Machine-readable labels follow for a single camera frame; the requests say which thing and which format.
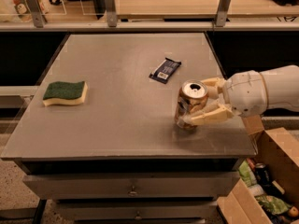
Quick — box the right metal bracket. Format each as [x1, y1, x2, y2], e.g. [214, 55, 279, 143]
[214, 0, 231, 27]

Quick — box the grey drawer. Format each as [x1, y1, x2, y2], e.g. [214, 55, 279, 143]
[55, 201, 217, 220]
[23, 172, 239, 200]

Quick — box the lower grey drawer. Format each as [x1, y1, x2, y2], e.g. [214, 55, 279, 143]
[55, 201, 217, 220]

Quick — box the green and yellow sponge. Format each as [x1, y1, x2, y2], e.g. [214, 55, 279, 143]
[43, 81, 88, 106]

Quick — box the orange soda can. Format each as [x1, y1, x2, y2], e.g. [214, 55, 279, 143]
[175, 80, 208, 130]

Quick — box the metal bracket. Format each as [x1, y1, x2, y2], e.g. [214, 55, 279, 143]
[26, 0, 46, 28]
[214, 0, 231, 27]
[105, 0, 118, 27]

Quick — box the upper grey drawer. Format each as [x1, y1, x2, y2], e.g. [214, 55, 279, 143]
[23, 172, 239, 200]

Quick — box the black can in box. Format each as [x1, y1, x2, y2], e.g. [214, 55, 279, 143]
[255, 163, 271, 185]

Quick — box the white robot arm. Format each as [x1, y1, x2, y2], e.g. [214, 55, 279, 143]
[175, 65, 299, 129]

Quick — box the middle metal bracket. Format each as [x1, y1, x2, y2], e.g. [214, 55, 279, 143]
[105, 0, 118, 27]

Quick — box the cardboard box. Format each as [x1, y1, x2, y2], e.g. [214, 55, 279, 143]
[218, 116, 299, 224]

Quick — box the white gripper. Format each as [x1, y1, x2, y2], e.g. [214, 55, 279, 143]
[178, 70, 268, 126]

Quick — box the blue rxbar blueberry wrapper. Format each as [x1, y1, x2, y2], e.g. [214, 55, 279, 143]
[149, 58, 181, 84]

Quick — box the green snack bag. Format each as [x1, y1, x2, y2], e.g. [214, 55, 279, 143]
[256, 195, 292, 215]

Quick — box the left metal bracket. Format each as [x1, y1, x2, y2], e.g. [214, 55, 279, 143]
[26, 0, 46, 28]

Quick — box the white bag with labels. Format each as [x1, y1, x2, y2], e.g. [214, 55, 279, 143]
[0, 0, 49, 23]

